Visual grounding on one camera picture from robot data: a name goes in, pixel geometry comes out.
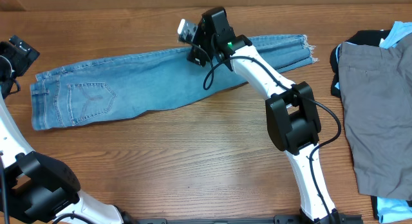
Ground black folded garment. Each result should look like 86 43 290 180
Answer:
330 30 390 98

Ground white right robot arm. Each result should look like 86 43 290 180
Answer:
178 28 339 223

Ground light blue denim jeans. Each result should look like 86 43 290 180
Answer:
30 33 319 131

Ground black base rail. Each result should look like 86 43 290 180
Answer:
135 213 364 224

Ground light blue folded garment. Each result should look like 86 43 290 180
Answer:
334 21 412 224

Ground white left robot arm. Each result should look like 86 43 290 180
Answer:
1 102 136 223

